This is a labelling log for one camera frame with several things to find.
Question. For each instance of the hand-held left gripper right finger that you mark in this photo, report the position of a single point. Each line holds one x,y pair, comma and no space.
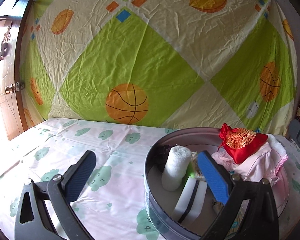
213,177

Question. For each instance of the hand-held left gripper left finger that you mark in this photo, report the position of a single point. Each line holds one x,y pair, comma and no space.
83,172

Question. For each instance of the tissue packet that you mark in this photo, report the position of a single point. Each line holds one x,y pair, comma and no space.
196,165

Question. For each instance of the pink-edged white gauze towel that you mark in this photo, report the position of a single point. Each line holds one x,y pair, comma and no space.
277,145

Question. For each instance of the white sponge with black stripe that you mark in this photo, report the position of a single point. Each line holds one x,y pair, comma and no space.
187,197

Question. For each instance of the pale pink cloth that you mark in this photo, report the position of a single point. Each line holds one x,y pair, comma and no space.
255,167

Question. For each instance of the dark hair scrunchie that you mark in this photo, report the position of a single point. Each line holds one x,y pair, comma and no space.
162,155

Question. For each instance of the round metal tin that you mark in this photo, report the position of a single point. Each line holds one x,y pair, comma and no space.
153,175

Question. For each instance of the cloud print bed sheet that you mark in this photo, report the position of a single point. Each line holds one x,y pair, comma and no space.
90,155

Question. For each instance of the wooden door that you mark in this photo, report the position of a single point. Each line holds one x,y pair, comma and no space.
10,115

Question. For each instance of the brass door knob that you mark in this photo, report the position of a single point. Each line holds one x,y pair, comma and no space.
8,89

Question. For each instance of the basketball print hanging sheet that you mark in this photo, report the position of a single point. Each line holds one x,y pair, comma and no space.
165,55

